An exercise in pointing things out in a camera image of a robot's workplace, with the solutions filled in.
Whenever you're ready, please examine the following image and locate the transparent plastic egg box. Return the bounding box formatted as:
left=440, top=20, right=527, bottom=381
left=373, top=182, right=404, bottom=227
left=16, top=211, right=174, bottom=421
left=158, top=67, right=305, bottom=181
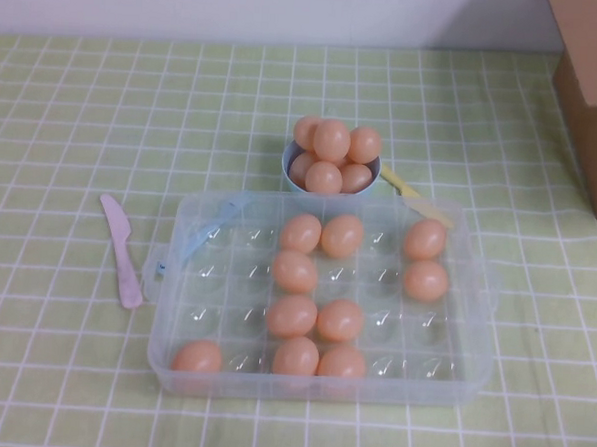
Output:
left=136, top=184, right=505, bottom=413

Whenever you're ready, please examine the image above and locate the brown cardboard box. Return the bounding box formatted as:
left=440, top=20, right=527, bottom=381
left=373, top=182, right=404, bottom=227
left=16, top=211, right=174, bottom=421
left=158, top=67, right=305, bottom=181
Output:
left=535, top=0, right=597, bottom=224

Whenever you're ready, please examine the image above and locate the light blue bowl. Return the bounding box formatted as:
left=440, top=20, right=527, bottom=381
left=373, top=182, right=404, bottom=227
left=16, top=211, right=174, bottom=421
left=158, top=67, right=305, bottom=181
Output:
left=279, top=132, right=384, bottom=201

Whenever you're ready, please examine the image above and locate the yellow plastic knife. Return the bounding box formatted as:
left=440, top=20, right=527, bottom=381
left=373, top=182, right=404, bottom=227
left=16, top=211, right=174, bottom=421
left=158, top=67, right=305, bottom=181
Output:
left=377, top=166, right=458, bottom=228

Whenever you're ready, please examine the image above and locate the pink plastic knife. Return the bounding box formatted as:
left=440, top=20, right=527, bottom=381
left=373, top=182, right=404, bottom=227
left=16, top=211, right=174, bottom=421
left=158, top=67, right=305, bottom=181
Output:
left=93, top=193, right=150, bottom=310

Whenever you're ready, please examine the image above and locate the green checkered tablecloth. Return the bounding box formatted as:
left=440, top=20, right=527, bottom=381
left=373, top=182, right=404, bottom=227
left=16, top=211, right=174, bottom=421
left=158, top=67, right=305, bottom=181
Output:
left=0, top=26, right=597, bottom=447

